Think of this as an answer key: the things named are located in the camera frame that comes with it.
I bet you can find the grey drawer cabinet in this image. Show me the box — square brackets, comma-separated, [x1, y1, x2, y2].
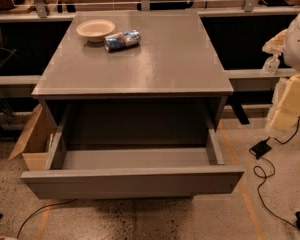
[31, 9, 235, 199]

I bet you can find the cardboard box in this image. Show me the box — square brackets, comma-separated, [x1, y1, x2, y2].
[8, 104, 56, 171]

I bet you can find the black floor cable right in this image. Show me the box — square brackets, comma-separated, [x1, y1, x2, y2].
[253, 115, 300, 228]

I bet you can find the black floor cable left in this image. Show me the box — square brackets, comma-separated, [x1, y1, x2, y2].
[15, 198, 78, 240]

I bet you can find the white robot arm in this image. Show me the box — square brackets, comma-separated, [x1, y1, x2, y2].
[262, 13, 300, 137]

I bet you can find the crushed blue soda can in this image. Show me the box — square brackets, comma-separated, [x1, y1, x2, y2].
[104, 29, 141, 52]

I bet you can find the black power adapter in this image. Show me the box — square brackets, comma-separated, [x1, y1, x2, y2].
[249, 140, 271, 159]

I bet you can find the grey top drawer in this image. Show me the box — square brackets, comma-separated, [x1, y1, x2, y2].
[21, 103, 244, 199]

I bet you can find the black floor cable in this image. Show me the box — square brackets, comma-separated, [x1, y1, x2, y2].
[15, 198, 78, 240]
[253, 115, 300, 228]

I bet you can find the beige bowl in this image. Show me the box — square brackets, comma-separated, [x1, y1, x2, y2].
[76, 19, 115, 42]

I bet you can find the grey metal rail shelf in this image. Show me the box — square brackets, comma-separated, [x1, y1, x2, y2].
[0, 68, 296, 98]

